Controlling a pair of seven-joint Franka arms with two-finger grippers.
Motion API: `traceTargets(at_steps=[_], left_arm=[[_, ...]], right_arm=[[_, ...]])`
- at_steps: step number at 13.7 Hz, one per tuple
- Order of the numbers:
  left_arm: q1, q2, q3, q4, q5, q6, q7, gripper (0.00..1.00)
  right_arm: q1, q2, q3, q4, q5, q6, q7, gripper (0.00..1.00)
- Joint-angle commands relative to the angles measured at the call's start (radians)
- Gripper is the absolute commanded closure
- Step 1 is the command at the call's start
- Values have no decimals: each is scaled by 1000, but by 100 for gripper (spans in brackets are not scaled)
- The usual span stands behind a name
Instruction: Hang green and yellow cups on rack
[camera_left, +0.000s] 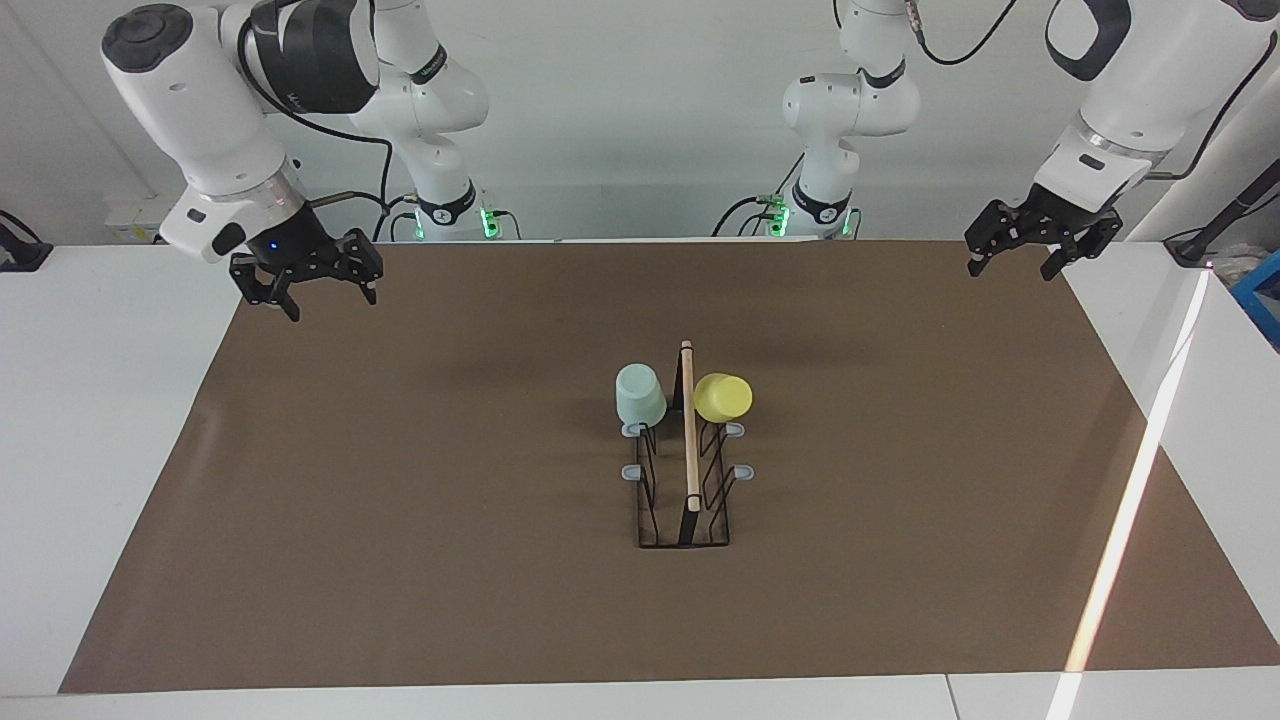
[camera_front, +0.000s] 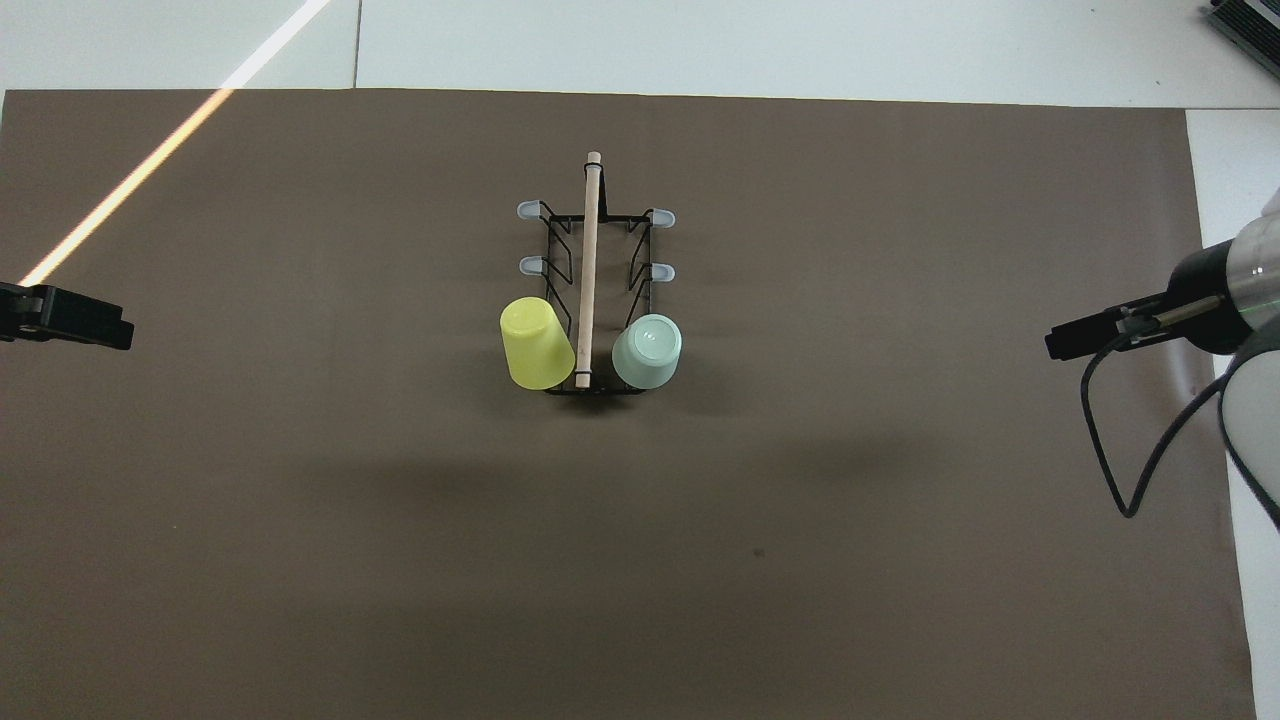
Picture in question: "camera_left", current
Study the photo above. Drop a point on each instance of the white crumpled bag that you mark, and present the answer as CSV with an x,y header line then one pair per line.
x,y
1235,265

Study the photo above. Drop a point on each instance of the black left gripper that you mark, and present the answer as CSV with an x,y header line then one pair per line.
x,y
1058,222

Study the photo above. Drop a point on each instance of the black clamp stand with pole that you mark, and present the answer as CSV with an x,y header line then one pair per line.
x,y
1230,212

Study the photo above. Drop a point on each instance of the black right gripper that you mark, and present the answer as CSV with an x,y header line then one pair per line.
x,y
295,250

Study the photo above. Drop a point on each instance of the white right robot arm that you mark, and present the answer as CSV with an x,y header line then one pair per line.
x,y
200,110

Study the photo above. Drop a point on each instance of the pale green plastic cup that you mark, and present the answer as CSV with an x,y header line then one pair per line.
x,y
640,395

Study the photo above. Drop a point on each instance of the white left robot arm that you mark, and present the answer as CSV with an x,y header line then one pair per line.
x,y
1140,90

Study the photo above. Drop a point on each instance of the blue box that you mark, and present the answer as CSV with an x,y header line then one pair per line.
x,y
1262,295

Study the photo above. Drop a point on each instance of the brown paper table mat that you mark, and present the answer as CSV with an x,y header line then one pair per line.
x,y
400,560

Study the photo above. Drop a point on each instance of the yellow plastic cup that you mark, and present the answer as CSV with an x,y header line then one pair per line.
x,y
722,397

